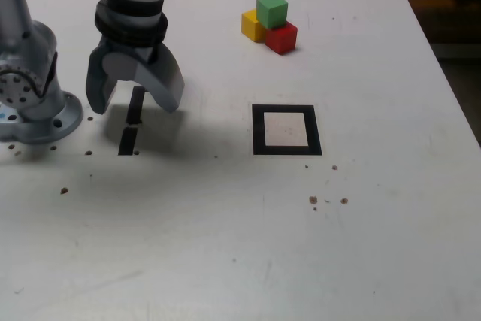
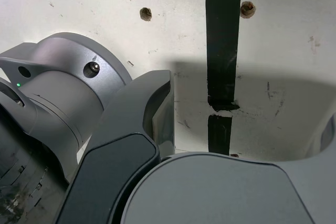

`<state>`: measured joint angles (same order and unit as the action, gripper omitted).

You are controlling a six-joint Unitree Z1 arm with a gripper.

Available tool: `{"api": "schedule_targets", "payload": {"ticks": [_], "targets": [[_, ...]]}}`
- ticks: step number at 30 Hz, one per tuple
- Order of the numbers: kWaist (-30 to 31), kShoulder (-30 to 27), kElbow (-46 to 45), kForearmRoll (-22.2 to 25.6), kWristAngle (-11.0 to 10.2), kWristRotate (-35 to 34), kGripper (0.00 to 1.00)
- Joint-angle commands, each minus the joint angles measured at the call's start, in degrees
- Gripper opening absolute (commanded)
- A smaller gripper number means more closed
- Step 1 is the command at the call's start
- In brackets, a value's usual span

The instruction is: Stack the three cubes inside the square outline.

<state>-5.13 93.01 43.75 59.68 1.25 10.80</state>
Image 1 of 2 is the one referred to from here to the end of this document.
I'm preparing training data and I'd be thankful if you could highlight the red cube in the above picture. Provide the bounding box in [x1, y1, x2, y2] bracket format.
[264, 22, 298, 56]

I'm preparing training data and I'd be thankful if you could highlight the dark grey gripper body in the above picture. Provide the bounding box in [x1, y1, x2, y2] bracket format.
[98, 36, 162, 66]

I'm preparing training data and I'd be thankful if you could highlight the black tape strip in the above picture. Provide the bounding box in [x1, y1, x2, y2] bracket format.
[117, 86, 147, 156]

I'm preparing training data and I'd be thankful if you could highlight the green cube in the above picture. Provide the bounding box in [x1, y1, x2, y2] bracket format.
[256, 0, 289, 29]

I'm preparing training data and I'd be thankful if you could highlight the yellow cube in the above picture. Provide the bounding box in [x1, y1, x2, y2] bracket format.
[240, 10, 268, 43]

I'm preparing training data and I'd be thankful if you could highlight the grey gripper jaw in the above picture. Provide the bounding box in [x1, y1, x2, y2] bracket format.
[85, 44, 119, 116]
[102, 44, 186, 114]

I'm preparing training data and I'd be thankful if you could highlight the black tape square outline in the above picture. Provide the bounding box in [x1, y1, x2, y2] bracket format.
[251, 104, 323, 156]

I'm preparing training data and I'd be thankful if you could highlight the dark brown background furniture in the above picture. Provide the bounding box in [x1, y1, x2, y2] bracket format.
[389, 0, 481, 59]

